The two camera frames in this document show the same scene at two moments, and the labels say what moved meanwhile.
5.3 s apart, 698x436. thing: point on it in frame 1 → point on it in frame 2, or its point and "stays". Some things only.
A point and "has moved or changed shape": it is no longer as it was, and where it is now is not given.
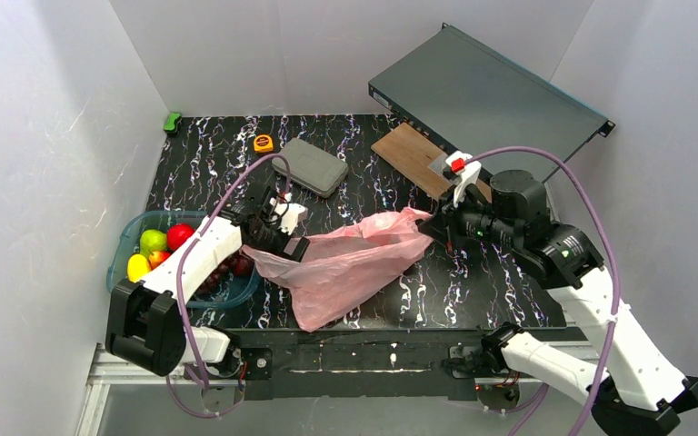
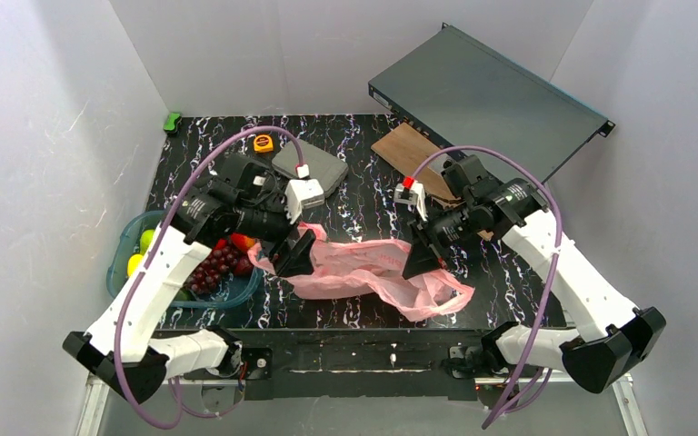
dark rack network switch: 468,98 stays
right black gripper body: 445,219 → 423,242
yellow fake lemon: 137,266 stays
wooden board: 410,151 stays
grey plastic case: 316,169 stays
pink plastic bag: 344,270 has moved or changed shape
